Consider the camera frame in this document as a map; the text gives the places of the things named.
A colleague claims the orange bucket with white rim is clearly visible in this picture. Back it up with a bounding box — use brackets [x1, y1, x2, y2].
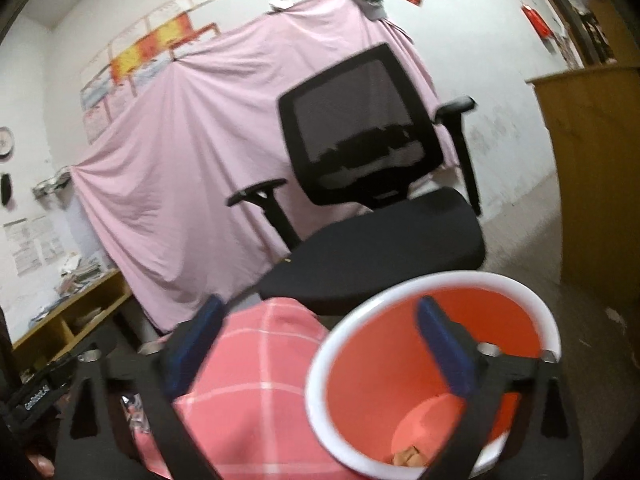
[305, 270, 562, 480]

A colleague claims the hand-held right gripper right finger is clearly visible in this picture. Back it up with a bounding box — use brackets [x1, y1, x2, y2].
[415, 296, 585, 480]

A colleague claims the black mesh office chair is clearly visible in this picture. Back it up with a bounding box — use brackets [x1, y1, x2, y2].
[226, 42, 488, 317]

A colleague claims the beige crumpled scrap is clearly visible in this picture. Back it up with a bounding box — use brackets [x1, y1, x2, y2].
[392, 447, 431, 467]

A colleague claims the brown door frame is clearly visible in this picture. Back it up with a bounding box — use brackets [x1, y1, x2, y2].
[537, 0, 621, 68]

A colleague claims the pink plaid blanket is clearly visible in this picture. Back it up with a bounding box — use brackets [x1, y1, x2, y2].
[132, 297, 331, 480]

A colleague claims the small cluttered wall shelf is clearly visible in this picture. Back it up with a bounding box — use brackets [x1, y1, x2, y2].
[32, 170, 71, 198]

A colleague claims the wooden cabinet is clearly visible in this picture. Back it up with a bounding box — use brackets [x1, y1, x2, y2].
[525, 65, 640, 306]

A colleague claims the pink hanging sheet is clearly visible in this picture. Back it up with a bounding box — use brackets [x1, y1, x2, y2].
[70, 0, 458, 333]

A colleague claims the yellow wooden shelf unit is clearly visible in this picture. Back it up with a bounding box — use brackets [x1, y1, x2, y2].
[10, 267, 133, 361]

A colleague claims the long wall poster strip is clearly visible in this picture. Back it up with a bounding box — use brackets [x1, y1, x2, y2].
[80, 0, 243, 143]

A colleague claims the white paper wall notice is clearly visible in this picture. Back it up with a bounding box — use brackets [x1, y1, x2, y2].
[4, 216, 63, 277]

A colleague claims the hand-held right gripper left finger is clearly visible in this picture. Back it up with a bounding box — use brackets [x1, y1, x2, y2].
[54, 294, 226, 480]

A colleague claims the stack of books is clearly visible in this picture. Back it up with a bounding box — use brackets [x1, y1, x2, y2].
[55, 255, 108, 296]

